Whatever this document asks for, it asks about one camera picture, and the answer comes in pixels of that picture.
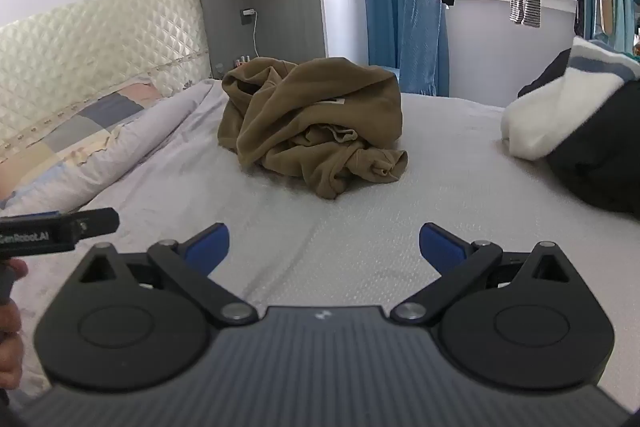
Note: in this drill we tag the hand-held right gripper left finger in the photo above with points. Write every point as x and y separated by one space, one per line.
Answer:
210 247

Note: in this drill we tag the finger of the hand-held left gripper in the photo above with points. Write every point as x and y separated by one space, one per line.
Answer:
100 222

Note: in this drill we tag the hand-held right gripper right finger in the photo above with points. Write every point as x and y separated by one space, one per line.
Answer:
440 247

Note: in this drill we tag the brown hoodie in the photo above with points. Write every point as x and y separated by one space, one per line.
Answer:
310 107

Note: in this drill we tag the person's left hand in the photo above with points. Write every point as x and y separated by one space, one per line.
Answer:
10 347

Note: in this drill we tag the bed with light grey sheet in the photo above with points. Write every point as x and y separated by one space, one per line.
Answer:
350 217

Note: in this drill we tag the white fleece garment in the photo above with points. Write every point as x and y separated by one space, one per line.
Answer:
550 117

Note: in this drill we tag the cream quilted headboard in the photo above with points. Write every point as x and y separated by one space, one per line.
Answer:
100 37

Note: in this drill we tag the cluster of cosmetic bottles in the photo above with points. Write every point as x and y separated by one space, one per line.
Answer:
242 59

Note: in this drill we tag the blue covered chair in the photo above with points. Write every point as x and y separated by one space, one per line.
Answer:
420 42

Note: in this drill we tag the wall socket with white charger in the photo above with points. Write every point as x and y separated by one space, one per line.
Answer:
248 13

